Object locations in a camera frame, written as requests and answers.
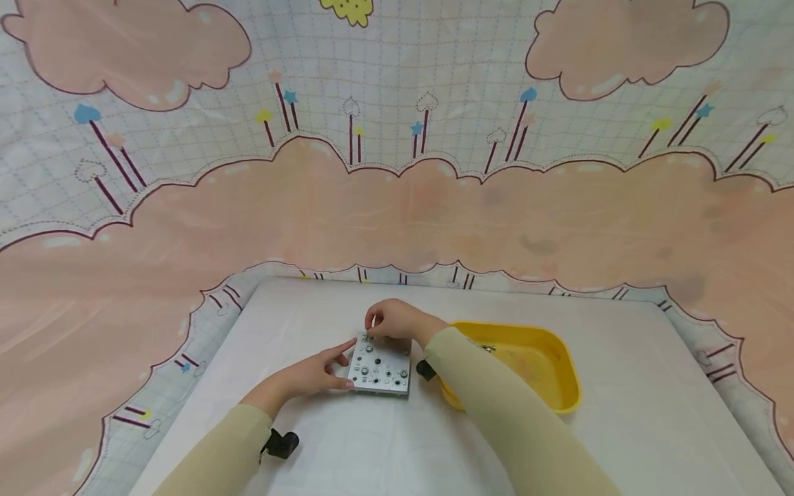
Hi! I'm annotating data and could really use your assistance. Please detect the person's left forearm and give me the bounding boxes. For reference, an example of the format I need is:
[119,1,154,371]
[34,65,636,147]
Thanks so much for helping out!
[150,383,292,496]

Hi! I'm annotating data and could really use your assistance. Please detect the yellow plastic tray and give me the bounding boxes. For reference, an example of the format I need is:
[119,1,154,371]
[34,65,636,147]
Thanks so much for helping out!
[439,320,582,415]

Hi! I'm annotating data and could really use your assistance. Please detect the person's right forearm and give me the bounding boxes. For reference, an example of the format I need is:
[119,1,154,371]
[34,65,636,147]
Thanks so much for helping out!
[416,321,623,496]

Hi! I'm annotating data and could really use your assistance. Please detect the person's left hand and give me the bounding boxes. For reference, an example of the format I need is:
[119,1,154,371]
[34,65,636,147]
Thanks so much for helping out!
[270,338,358,400]

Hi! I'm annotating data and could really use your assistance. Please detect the person's right hand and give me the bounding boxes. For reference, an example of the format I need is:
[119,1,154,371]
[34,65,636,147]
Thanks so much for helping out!
[365,299,449,347]

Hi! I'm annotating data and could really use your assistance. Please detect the grey metal plate with holes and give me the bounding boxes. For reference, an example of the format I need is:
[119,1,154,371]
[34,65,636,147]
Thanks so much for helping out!
[346,331,413,397]

